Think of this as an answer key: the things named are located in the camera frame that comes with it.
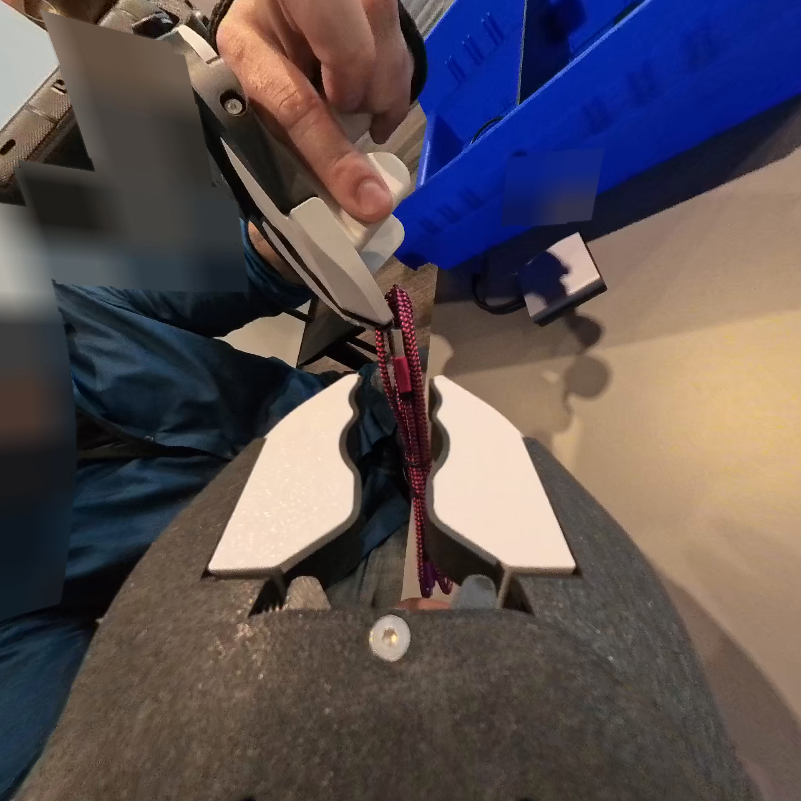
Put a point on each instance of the blue plastic bin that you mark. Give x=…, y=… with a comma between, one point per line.
x=626, y=94

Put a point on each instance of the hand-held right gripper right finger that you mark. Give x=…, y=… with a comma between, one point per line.
x=500, y=494

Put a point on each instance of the grey usb hub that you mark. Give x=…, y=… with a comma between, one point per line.
x=563, y=275

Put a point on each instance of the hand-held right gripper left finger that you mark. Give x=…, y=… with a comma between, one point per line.
x=288, y=494

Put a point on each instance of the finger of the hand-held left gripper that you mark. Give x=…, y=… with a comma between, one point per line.
x=331, y=256
x=285, y=247

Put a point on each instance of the person's left hand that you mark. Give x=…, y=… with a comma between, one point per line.
x=288, y=62

